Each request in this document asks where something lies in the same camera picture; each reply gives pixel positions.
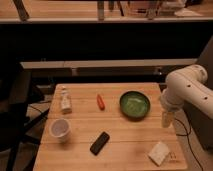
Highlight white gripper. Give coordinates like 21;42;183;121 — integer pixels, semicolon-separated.
159;89;184;128

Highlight red pepper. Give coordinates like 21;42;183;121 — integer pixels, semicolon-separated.
97;94;105;110

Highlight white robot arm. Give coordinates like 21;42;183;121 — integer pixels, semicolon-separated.
159;65;213;128

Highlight green bowl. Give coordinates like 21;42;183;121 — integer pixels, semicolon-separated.
119;91;151;120

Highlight white sponge block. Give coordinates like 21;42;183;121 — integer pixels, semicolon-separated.
148;141;170;166

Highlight black rectangular remote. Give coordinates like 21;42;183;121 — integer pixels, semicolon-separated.
90;132;110;155

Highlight small white bottle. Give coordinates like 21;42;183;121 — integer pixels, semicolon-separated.
60;86;72;114

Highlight black office chair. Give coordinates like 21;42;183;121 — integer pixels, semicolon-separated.
0;63;49;171

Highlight black cable on floor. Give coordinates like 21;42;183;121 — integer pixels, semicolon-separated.
173;117;204;171

